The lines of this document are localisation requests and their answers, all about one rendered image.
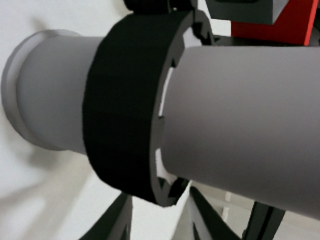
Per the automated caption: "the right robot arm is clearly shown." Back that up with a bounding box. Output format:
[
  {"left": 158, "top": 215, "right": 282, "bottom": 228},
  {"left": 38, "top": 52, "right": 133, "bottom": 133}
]
[{"left": 205, "top": 0, "right": 320, "bottom": 32}]

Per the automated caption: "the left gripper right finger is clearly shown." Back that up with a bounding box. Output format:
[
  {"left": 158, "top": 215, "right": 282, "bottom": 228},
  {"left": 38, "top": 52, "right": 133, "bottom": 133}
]
[{"left": 188, "top": 186, "right": 243, "bottom": 240}]

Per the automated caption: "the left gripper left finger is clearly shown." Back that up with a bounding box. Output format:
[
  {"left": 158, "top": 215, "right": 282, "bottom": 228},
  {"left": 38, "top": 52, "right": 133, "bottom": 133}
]
[{"left": 78, "top": 192, "right": 133, "bottom": 240}]

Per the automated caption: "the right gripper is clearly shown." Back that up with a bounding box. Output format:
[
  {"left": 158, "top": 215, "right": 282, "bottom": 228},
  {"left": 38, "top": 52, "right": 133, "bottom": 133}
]
[{"left": 213, "top": 0, "right": 320, "bottom": 47}]

